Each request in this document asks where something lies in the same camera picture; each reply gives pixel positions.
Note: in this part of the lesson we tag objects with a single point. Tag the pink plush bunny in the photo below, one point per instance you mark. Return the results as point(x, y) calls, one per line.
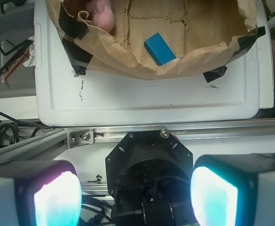
point(101, 14)

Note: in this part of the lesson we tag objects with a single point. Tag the orange handled hex key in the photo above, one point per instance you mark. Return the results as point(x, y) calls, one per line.
point(11, 69)

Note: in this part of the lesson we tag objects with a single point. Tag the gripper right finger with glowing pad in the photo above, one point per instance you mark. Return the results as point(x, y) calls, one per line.
point(234, 189)

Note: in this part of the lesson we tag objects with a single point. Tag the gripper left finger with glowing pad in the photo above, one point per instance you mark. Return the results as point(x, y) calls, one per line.
point(39, 193)

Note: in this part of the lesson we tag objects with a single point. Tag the brown paper bag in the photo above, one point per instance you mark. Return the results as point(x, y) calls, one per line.
point(204, 35)

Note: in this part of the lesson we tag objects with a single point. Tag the aluminium frame rail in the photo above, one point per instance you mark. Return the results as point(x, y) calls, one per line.
point(243, 136)

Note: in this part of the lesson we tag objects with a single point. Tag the blue rectangular block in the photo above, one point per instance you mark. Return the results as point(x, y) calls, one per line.
point(159, 50)

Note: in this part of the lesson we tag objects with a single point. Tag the crumpled white paper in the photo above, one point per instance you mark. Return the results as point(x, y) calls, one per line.
point(31, 60)

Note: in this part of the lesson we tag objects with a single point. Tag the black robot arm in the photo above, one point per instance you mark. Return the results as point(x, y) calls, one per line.
point(153, 180)

